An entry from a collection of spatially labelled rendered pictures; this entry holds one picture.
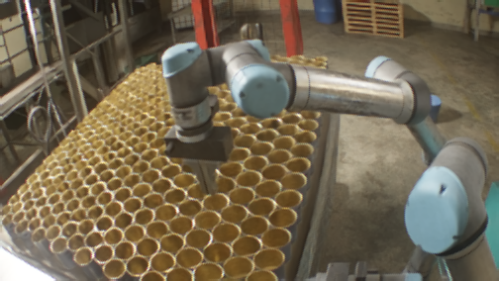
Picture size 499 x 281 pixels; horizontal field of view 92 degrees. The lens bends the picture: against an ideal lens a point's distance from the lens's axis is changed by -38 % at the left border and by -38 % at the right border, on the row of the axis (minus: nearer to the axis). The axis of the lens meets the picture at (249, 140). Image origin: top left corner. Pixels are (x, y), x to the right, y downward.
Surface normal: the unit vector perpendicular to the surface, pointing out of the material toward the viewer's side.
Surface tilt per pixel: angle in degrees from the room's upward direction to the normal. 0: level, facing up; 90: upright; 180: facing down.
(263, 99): 90
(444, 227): 84
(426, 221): 84
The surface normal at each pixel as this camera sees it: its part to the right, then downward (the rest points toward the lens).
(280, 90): 0.24, 0.47
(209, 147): -0.25, 0.55
